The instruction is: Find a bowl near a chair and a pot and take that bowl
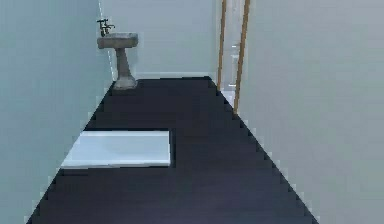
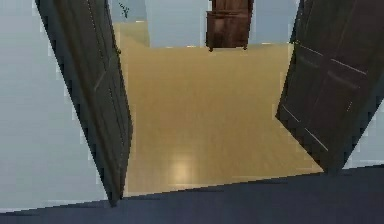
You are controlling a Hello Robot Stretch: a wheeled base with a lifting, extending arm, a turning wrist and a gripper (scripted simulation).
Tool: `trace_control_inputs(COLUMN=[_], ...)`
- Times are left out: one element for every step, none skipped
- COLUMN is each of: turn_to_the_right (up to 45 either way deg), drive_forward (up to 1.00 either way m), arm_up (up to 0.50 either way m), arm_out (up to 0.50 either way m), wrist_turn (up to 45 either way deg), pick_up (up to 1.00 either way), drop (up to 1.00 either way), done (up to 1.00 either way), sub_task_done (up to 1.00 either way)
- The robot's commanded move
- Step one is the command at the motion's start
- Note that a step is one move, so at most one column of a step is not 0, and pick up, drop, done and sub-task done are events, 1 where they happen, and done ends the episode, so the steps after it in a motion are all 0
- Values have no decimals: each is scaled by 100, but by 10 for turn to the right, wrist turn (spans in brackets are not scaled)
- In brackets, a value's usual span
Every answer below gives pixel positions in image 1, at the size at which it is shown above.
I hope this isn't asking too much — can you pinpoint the grey pedestal sink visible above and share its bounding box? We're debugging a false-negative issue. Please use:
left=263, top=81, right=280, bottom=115
left=96, top=32, right=139, bottom=91

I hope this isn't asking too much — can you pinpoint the wooden door frame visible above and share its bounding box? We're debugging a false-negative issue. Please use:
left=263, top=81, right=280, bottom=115
left=216, top=0, right=252, bottom=116

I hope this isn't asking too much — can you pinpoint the white flat floor block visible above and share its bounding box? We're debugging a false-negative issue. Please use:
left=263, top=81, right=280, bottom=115
left=60, top=130, right=172, bottom=169

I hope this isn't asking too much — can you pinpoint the black sink tap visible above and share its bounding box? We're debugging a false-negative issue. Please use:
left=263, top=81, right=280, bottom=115
left=96, top=18, right=116, bottom=38

